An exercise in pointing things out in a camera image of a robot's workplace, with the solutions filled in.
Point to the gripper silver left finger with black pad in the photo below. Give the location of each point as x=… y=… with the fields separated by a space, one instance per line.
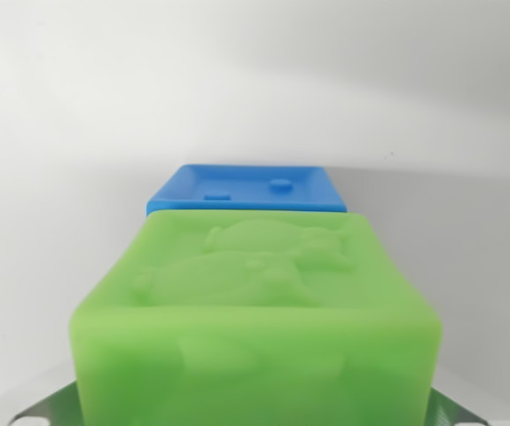
x=46 y=406

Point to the green cube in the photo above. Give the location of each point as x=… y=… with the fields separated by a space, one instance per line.
x=254 y=319

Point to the blue cube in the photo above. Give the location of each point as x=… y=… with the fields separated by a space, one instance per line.
x=245 y=188

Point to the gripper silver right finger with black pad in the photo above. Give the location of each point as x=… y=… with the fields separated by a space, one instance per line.
x=463 y=410

